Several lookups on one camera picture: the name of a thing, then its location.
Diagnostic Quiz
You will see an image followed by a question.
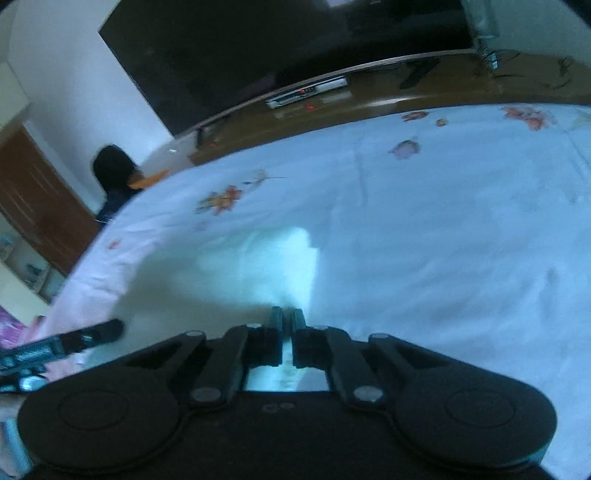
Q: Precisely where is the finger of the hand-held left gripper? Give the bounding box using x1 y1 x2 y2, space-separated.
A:
59 318 125 356

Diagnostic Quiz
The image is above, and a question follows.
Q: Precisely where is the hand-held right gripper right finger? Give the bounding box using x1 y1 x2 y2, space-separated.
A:
291 308 444 411

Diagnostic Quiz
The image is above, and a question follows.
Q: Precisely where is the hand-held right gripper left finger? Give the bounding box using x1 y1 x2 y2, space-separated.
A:
124 307 284 411

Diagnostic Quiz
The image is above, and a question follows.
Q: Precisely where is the pink cloth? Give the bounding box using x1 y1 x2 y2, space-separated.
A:
0 307 29 348

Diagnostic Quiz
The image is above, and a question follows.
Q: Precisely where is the brown wooden door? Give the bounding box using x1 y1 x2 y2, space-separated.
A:
0 127 101 276

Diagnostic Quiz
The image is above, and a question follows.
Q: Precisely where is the black rounded object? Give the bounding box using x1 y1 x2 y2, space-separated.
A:
91 144 143 223

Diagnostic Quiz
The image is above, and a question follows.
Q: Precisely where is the floral white bed sheet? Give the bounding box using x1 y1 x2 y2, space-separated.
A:
0 104 591 480

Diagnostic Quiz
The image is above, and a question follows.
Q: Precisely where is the wooden television cabinet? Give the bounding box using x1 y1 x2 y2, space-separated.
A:
139 46 591 175

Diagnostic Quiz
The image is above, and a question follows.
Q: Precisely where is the silver set-top box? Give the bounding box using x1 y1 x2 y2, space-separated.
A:
265 76 348 109

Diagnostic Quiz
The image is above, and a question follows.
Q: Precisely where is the black flat television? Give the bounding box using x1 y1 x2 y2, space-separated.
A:
98 0 476 137

